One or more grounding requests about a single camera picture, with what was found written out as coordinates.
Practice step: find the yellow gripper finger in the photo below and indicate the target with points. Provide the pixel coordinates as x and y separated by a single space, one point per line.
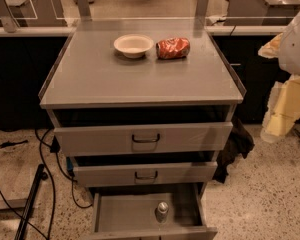
271 49
283 110

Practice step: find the silver redbull can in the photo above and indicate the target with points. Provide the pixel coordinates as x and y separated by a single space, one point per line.
161 212

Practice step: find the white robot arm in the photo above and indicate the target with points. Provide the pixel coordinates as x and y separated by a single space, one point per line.
289 53

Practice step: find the crushed orange soda can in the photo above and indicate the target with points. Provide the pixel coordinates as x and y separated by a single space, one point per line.
172 48

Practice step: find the grey metal drawer cabinet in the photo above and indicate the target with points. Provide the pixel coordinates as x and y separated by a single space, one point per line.
93 84

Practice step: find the grey middle drawer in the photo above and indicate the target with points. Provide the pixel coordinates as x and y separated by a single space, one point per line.
144 174

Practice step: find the grey drawer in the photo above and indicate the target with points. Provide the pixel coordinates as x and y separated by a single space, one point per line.
144 174
132 217
136 139

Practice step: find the grey bottom drawer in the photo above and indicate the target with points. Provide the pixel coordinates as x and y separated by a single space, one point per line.
132 217

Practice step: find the grey top drawer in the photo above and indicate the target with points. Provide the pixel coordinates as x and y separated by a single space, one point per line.
136 139

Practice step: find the dark cloth on cabinet side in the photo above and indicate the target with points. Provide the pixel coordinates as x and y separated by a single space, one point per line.
240 142

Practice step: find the white paper bowl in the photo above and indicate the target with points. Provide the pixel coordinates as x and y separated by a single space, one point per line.
133 46

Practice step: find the black bar on floor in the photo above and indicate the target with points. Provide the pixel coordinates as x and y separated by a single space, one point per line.
27 211

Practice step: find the black tool on floor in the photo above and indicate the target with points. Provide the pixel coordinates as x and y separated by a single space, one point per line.
10 144

